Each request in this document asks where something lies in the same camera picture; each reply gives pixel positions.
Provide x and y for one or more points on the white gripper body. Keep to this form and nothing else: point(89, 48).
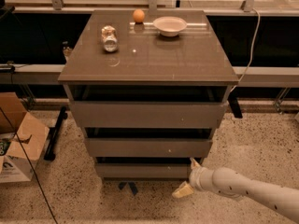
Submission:
point(195, 177)

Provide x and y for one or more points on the grey bottom drawer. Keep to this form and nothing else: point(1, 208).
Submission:
point(138, 171)

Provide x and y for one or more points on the grey drawer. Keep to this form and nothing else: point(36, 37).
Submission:
point(147, 148)
point(138, 171)
point(145, 115)

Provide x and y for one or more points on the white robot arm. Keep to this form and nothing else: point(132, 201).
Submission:
point(231, 184)

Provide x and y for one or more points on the grey drawer cabinet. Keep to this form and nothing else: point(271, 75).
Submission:
point(147, 67)

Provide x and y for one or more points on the grey middle drawer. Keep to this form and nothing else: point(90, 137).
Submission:
point(147, 148)

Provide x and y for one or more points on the grey top drawer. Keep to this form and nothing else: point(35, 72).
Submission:
point(145, 115)

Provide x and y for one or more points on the black table leg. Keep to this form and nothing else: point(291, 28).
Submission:
point(235, 107)

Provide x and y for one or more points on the black stand foot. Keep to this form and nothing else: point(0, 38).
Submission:
point(53, 135)

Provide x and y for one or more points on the white bowl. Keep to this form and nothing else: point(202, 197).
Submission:
point(169, 26)

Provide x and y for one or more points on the crushed silver can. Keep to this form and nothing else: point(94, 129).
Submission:
point(109, 38)

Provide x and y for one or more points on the orange fruit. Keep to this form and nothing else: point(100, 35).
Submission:
point(138, 16)

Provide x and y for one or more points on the cardboard box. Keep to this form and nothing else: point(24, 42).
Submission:
point(23, 138)

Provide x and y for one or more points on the metal railing frame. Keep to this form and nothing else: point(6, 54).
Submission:
point(149, 0)

